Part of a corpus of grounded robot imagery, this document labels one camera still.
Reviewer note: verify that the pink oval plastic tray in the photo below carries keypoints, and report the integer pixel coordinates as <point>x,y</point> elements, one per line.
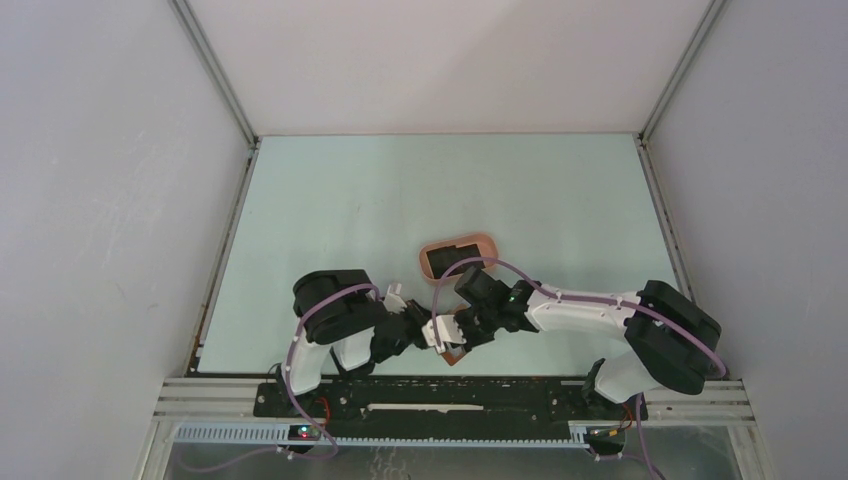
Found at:
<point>487,246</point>

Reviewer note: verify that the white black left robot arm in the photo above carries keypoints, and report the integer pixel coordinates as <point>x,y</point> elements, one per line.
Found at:
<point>343,316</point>

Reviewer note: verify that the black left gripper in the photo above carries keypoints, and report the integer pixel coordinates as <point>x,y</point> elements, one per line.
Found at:
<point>419,314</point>

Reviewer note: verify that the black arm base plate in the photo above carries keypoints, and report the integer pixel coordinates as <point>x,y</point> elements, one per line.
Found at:
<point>485,408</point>

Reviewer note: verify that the aluminium frame rail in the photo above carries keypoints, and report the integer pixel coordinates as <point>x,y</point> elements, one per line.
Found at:
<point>213,410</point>

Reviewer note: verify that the black VIP card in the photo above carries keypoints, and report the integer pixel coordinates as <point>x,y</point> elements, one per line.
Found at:
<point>441,259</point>

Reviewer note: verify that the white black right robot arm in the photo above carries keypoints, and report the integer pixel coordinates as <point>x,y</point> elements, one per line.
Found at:
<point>670,342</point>

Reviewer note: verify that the brown leather card holder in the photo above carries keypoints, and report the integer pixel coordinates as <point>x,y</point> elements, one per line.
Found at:
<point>454,348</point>

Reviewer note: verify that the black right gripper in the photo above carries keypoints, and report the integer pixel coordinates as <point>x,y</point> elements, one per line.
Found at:
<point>470,342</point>

